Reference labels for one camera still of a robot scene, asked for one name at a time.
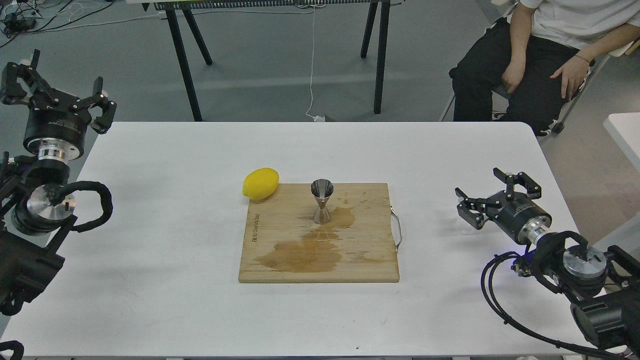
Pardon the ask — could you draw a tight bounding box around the steel jigger measuring cup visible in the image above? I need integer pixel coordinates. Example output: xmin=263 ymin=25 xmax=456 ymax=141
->
xmin=310 ymin=178 xmax=334 ymax=224

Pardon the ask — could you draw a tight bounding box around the cable bundle on floor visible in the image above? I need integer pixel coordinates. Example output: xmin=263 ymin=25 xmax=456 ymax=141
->
xmin=0 ymin=0 xmax=166 ymax=49

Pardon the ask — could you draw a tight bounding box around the white hanging cable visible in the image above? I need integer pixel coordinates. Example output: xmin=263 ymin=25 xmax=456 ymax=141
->
xmin=305 ymin=4 xmax=325 ymax=123

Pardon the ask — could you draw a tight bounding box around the white side table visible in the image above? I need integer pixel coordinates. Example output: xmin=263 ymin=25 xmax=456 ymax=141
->
xmin=593 ymin=112 xmax=640 ymax=256

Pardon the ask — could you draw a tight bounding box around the person's left hand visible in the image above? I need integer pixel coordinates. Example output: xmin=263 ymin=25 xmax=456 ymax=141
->
xmin=550 ymin=54 xmax=594 ymax=101

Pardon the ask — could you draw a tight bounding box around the seated person in white shirt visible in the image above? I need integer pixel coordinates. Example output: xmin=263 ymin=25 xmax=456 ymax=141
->
xmin=449 ymin=0 xmax=640 ymax=137

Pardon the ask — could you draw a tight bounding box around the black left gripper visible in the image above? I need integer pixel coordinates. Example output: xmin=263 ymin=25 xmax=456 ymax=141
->
xmin=0 ymin=49 xmax=118 ymax=162

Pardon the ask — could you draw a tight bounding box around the clear glass cup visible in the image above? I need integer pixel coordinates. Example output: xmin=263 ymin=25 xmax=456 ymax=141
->
xmin=455 ymin=218 xmax=483 ymax=237

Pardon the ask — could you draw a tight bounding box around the person's right hand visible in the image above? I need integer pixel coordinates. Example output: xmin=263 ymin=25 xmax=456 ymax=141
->
xmin=502 ymin=55 xmax=526 ymax=94

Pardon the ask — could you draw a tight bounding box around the yellow lemon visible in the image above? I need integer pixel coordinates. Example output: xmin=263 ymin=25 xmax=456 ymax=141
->
xmin=242 ymin=167 xmax=280 ymax=201

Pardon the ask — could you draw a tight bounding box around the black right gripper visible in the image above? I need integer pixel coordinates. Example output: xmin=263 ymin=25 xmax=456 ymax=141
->
xmin=454 ymin=167 xmax=552 ymax=246

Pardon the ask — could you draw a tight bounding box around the black-legged background table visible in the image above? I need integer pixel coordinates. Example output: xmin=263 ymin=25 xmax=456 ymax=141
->
xmin=129 ymin=0 xmax=393 ymax=122

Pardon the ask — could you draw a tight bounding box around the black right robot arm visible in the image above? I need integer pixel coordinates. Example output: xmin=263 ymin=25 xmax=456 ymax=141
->
xmin=455 ymin=168 xmax=640 ymax=360

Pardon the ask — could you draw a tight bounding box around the wooden cutting board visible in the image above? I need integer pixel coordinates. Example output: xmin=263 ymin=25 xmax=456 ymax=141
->
xmin=238 ymin=183 xmax=400 ymax=284

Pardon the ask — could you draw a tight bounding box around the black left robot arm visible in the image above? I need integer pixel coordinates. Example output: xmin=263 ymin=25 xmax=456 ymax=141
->
xmin=0 ymin=49 xmax=117 ymax=317

